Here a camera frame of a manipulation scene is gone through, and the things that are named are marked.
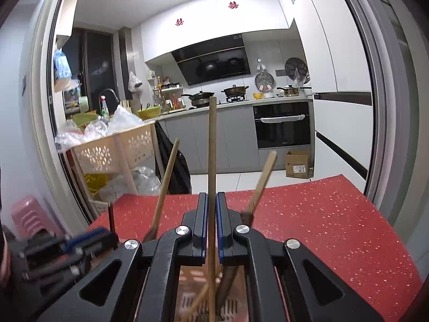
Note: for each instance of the red paper decal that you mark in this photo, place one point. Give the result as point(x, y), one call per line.
point(179, 22)
point(233, 5)

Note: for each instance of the beige plastic utensil holder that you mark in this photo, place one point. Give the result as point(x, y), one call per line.
point(234, 308)

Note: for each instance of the black wok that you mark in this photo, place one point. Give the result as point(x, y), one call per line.
point(199, 98)

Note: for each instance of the green plastic basket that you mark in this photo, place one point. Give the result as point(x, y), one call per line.
point(149, 113)

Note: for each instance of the cardboard box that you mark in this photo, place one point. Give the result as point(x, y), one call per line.
point(298, 166)

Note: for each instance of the black range hood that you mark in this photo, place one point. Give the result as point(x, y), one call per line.
point(214, 60)

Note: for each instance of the white wall cabinet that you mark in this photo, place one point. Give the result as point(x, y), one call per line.
point(207, 30)

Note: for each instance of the gas stove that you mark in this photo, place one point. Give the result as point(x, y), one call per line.
point(236, 99)

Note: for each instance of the steel saucepan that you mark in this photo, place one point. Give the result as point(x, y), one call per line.
point(289, 91)

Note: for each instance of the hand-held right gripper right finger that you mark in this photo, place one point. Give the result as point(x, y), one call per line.
point(221, 228)

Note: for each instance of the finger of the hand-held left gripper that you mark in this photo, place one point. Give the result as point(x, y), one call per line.
point(97, 255)
point(87, 238)

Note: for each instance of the hanging white plastic bag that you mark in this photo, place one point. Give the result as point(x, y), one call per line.
point(135, 82)

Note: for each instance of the clear plastic bags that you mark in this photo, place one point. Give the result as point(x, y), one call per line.
point(83, 134)

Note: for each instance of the white spice rack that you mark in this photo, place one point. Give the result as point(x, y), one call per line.
point(166, 99)

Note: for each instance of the beige plastic trolley cart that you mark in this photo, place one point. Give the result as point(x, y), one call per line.
point(97, 154)

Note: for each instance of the grey translucent spoon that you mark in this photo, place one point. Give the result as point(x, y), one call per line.
point(246, 219)

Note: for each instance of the black hanging cloth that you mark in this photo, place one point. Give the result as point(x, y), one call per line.
point(171, 171)

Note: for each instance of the blue hanging bag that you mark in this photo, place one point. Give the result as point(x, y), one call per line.
point(62, 65)

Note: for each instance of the green plastic basin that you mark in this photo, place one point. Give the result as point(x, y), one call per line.
point(85, 119)

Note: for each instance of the white refrigerator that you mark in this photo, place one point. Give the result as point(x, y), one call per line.
point(335, 57)

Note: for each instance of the black built-in oven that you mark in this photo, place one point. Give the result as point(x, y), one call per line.
point(281, 134)

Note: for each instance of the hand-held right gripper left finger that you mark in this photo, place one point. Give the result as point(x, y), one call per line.
point(202, 228)

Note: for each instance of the round metal steamer rack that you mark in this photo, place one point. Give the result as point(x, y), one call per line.
point(264, 80)

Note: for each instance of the black kitchen faucet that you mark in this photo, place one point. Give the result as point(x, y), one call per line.
point(109, 90)

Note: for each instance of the person's left hand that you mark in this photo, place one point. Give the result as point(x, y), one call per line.
point(5, 261)

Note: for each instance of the pink plastic stool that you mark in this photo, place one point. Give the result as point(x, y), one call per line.
point(26, 211)

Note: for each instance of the dark wall switch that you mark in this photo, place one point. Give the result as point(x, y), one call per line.
point(23, 85)

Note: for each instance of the grey kitchen base cabinet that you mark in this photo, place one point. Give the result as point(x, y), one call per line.
point(234, 141)

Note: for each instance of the cooking pot with lid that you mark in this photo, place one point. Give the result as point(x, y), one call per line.
point(234, 91)

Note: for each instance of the yellow bowl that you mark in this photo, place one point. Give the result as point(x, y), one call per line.
point(258, 96)

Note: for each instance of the yellow oil bottle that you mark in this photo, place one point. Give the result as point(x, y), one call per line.
point(95, 182)

